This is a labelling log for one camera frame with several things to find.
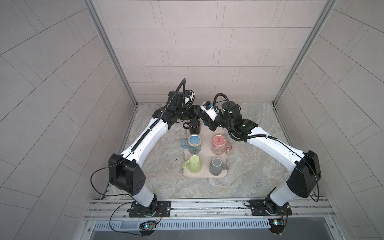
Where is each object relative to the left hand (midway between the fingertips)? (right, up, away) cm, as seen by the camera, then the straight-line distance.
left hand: (206, 110), depth 74 cm
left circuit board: (-26, -50, -10) cm, 58 cm away
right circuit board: (+32, -53, -6) cm, 62 cm away
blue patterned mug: (-7, -18, +8) cm, 21 cm away
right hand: (-3, -3, +1) cm, 4 cm away
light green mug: (-7, -28, +2) cm, 29 cm away
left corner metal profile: (-55, +31, +19) cm, 66 cm away
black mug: (-7, -9, +17) cm, 21 cm away
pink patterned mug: (+7, -19, +8) cm, 22 cm away
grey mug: (+5, -28, +1) cm, 29 cm away
